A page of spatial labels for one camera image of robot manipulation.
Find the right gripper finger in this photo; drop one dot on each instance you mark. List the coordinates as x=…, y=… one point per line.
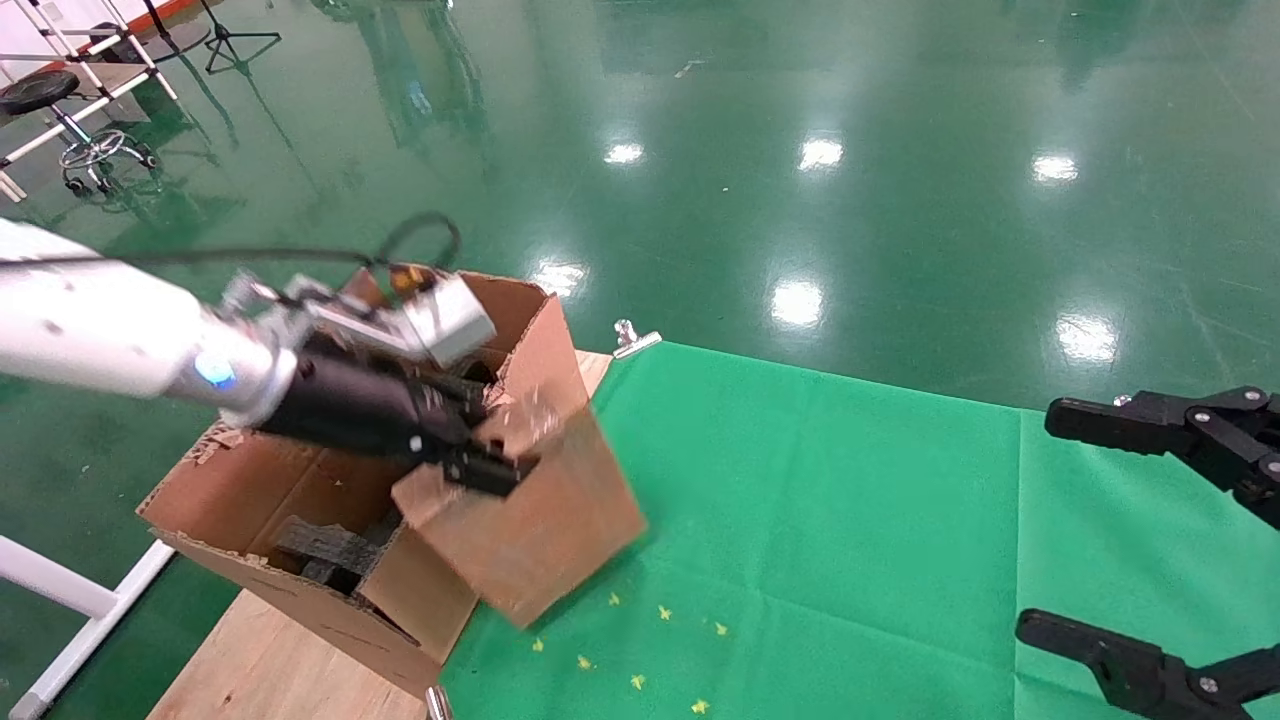
x=1150, y=680
x=1220, y=430

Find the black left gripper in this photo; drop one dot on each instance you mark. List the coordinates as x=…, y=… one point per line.
x=350, y=405

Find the wooden board piece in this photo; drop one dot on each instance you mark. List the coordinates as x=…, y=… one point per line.
x=540, y=540

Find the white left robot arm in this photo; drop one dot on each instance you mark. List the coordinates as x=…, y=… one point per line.
x=90, y=320

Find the brown cardboard carton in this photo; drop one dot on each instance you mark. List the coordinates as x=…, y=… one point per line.
x=260, y=500

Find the black foam block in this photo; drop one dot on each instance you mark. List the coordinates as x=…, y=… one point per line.
x=330, y=550

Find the green table cloth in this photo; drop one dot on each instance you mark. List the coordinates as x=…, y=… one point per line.
x=850, y=540

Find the white pipe table leg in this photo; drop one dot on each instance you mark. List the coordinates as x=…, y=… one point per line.
x=60, y=590

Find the black tripod stand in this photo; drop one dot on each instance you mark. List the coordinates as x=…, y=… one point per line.
x=232, y=45

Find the black wheeled stool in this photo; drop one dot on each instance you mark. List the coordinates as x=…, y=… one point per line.
x=40, y=90

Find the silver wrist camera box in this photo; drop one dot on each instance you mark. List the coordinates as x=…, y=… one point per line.
x=445, y=322

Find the white pipe frame rack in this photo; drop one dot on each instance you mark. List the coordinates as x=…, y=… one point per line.
x=100, y=55

